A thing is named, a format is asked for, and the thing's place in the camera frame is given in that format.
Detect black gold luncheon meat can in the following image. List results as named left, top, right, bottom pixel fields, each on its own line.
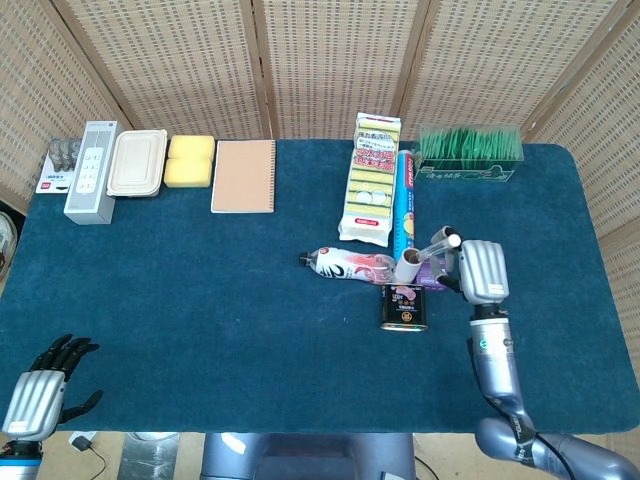
left=379, top=282, right=429, bottom=332

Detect white round object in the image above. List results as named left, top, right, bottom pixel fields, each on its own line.
left=0, top=209, right=20, bottom=281

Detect grey blue robot torso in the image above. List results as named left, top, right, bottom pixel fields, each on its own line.
left=199, top=432, right=417, bottom=480

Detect white lint roller refill roll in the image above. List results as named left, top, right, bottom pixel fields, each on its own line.
left=394, top=247, right=425, bottom=287

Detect white charger with black cable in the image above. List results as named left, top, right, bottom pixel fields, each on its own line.
left=68, top=432, right=109, bottom=474

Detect yellow sponge multipack bag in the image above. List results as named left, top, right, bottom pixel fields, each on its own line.
left=337, top=112, right=405, bottom=249

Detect battery blister pack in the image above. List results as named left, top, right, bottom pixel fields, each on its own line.
left=34, top=138, right=84, bottom=195

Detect small purple cardboard box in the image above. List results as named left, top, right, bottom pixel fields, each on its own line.
left=417, top=252, right=454, bottom=292

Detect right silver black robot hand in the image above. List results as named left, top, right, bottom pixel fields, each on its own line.
left=432, top=225, right=510, bottom=306

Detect blue table cloth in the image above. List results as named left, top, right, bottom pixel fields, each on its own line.
left=0, top=138, right=640, bottom=435

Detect white power strip box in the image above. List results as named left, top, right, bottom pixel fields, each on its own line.
left=63, top=120, right=120, bottom=226

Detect yellow sponge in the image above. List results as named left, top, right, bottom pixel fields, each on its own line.
left=163, top=157, right=212, bottom=190
left=168, top=135, right=216, bottom=162

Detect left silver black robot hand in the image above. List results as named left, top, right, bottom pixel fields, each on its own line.
left=0, top=333, right=104, bottom=444

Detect beige lidded food container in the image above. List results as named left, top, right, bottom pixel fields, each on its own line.
left=106, top=128, right=169, bottom=199

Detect clear box green tea bags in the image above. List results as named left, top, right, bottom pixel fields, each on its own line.
left=417, top=123, right=525, bottom=182

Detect kraft spiral notebook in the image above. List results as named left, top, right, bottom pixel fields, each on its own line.
left=210, top=139, right=277, bottom=215

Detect plastic drink bottle pink label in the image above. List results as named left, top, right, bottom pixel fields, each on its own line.
left=298, top=244, right=397, bottom=286

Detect blue cling film roll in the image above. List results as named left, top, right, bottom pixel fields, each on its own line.
left=393, top=151, right=417, bottom=264

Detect clear test tube white cap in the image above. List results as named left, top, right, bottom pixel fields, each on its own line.
left=412, top=233, right=462, bottom=261

